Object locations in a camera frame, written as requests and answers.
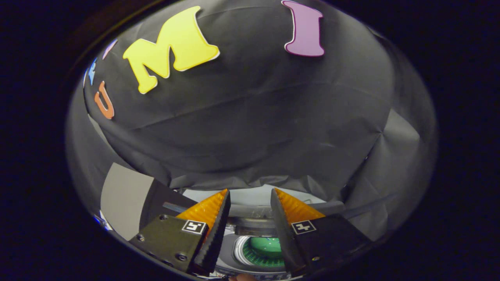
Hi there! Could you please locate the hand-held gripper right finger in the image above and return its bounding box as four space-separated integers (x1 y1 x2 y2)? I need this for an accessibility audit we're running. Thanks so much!
270 188 371 276

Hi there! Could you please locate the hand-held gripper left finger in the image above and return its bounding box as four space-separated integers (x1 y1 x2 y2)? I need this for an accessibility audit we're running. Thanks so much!
129 189 232 277

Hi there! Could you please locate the green polo shirt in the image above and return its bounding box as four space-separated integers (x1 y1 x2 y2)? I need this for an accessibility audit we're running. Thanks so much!
243 237 285 268

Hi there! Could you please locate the grey washing machine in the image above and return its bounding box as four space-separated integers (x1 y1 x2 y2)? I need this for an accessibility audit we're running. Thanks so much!
213 217 291 280

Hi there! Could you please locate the dark washing machine lid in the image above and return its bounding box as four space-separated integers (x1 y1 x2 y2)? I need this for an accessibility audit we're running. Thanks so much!
229 200 346 220

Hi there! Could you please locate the pile of printed papers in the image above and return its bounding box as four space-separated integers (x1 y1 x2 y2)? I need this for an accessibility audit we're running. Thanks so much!
94 212 114 231

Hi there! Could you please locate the black backdrop cloth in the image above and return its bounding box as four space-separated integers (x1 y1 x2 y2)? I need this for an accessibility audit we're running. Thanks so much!
66 0 438 242

